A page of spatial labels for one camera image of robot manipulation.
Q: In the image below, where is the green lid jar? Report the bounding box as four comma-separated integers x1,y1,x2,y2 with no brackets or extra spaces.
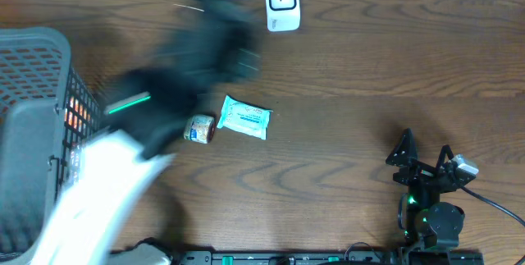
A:
183,115,216,144

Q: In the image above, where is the white barcode scanner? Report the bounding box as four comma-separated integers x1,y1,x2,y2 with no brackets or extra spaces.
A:
265,0,301,32

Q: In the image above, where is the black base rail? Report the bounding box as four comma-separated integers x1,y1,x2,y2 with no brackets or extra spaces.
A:
110,249,485,265

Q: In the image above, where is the teal wet wipes pack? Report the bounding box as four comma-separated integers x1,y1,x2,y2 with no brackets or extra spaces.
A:
217,95,272,140

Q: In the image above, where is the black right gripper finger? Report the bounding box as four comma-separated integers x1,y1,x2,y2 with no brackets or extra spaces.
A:
436,144,454,169
386,128,418,167

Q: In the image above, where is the grey plastic mesh basket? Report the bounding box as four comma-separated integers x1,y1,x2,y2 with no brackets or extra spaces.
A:
1,27,101,264

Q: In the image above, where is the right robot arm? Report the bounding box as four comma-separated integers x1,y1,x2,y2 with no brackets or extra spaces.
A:
386,128,479,250

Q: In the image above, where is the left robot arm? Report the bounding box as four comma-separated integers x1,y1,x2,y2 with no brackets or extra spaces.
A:
32,0,258,264

